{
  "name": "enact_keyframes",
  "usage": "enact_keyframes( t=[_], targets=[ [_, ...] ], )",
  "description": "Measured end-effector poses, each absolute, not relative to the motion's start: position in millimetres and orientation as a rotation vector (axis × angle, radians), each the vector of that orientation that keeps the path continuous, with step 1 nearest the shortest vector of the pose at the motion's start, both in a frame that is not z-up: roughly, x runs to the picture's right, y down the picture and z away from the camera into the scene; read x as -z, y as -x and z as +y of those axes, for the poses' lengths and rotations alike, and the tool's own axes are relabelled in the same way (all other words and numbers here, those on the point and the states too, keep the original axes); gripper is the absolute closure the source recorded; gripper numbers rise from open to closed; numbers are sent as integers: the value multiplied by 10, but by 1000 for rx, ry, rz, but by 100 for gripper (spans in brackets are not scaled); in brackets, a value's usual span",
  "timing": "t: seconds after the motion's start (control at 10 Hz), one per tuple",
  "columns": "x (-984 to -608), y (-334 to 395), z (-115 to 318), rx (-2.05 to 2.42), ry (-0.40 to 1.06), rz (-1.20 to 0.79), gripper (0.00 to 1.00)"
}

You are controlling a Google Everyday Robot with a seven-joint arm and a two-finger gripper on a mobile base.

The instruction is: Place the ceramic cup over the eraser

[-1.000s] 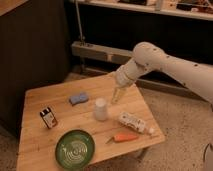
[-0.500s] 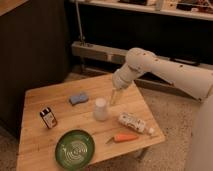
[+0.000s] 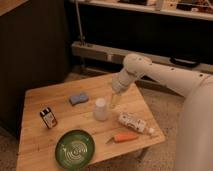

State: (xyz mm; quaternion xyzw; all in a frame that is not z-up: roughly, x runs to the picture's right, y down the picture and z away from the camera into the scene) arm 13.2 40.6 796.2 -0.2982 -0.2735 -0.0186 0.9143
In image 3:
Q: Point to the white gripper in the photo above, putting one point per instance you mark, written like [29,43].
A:
[120,83]

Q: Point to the white ceramic cup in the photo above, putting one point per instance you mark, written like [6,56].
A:
[100,109]

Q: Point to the dark spice jar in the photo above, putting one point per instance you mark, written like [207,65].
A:
[48,118]

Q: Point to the orange toy carrot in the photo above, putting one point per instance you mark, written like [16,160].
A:
[122,137]

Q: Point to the black handle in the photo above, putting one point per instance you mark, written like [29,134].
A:
[184,64]

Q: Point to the green round plate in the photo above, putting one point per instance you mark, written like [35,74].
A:
[74,150]

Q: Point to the white plastic bottle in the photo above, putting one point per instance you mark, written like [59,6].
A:
[135,123]

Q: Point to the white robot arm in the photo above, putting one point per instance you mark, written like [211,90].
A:
[194,136]

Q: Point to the blue eraser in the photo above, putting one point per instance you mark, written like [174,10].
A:
[78,98]

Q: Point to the dark cabinet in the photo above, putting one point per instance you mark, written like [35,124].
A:
[33,53]

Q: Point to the metal shelf rack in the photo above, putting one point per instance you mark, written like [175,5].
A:
[161,36]

